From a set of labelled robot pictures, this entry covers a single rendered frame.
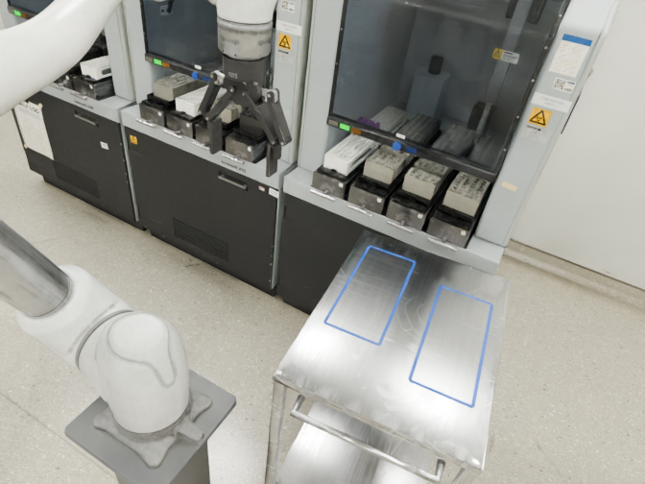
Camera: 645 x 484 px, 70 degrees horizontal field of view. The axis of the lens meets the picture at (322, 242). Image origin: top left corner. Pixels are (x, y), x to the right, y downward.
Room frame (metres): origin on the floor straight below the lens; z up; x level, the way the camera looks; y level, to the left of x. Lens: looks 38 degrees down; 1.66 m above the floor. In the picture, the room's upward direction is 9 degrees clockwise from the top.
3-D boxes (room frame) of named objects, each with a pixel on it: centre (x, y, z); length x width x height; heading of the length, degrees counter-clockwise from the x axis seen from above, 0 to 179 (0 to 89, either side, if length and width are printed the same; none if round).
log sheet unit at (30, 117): (2.14, 1.62, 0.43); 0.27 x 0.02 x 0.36; 66
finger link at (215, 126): (0.84, 0.24, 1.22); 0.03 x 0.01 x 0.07; 156
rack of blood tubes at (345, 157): (1.63, -0.06, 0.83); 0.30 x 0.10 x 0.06; 156
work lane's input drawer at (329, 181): (1.75, -0.12, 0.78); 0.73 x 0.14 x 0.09; 156
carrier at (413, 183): (1.41, -0.30, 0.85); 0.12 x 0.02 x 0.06; 66
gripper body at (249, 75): (0.81, 0.18, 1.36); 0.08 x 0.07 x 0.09; 66
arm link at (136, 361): (0.53, 0.31, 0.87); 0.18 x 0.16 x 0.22; 60
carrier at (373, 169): (1.47, -0.16, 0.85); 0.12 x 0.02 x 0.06; 67
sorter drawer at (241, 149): (1.91, 0.25, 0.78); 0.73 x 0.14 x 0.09; 156
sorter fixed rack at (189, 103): (1.91, 0.59, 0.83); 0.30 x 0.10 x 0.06; 156
